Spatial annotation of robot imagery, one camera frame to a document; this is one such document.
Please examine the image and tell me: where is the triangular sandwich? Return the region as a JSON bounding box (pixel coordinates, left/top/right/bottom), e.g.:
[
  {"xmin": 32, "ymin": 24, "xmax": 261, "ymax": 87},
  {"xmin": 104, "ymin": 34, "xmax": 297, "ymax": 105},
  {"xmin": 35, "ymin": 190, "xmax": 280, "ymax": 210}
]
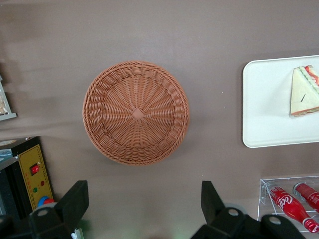
[{"xmin": 289, "ymin": 64, "xmax": 319, "ymax": 118}]

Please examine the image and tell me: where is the grey snack tray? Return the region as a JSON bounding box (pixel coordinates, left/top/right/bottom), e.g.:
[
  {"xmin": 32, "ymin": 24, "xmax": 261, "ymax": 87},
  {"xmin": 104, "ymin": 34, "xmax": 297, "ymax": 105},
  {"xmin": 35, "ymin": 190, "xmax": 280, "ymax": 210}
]
[{"xmin": 0, "ymin": 74, "xmax": 18, "ymax": 122}]

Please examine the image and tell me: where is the cream rectangular tray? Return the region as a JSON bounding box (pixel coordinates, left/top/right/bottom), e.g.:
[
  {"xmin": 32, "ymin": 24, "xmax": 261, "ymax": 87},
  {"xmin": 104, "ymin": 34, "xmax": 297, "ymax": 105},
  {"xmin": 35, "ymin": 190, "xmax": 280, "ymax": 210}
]
[{"xmin": 242, "ymin": 54, "xmax": 319, "ymax": 149}]

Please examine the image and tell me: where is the red cola bottle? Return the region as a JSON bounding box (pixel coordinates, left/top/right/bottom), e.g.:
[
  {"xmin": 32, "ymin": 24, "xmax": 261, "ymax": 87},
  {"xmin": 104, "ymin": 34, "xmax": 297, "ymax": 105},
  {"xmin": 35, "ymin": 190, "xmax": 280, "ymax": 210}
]
[
  {"xmin": 268, "ymin": 186, "xmax": 319, "ymax": 234},
  {"xmin": 293, "ymin": 182, "xmax": 319, "ymax": 214}
]

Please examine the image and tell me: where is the black machine yellow panel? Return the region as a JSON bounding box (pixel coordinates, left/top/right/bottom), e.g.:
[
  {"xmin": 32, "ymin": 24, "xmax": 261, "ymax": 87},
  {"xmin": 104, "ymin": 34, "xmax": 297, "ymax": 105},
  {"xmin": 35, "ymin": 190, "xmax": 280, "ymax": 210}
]
[{"xmin": 0, "ymin": 136, "xmax": 56, "ymax": 224}]

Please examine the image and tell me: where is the clear bagged pastry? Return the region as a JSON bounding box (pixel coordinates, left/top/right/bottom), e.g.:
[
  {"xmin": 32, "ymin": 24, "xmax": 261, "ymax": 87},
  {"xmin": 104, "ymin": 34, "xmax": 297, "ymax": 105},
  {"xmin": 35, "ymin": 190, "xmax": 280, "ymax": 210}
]
[{"xmin": 0, "ymin": 92, "xmax": 8, "ymax": 116}]

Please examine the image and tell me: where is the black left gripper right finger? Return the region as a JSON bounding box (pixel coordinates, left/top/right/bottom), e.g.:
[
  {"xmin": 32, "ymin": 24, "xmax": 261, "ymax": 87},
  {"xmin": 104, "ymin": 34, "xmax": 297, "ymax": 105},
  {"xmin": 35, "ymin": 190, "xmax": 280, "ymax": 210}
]
[{"xmin": 201, "ymin": 180, "xmax": 262, "ymax": 239}]

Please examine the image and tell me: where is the brown round wicker basket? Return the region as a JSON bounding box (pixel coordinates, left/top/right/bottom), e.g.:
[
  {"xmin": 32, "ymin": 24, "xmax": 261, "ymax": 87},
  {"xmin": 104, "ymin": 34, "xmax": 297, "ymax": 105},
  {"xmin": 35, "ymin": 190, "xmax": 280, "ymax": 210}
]
[{"xmin": 82, "ymin": 60, "xmax": 190, "ymax": 166}]

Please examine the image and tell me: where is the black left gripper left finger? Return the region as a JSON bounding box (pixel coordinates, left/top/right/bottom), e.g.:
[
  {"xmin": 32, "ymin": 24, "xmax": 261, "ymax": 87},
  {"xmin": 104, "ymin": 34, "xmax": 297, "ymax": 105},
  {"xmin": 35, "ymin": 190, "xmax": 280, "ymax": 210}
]
[{"xmin": 28, "ymin": 180, "xmax": 90, "ymax": 239}]

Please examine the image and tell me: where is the clear acrylic bottle rack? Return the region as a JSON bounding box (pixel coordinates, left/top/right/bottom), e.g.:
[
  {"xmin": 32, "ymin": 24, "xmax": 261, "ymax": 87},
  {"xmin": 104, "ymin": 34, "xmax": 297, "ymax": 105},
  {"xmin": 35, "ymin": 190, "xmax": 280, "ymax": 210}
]
[{"xmin": 256, "ymin": 175, "xmax": 319, "ymax": 236}]

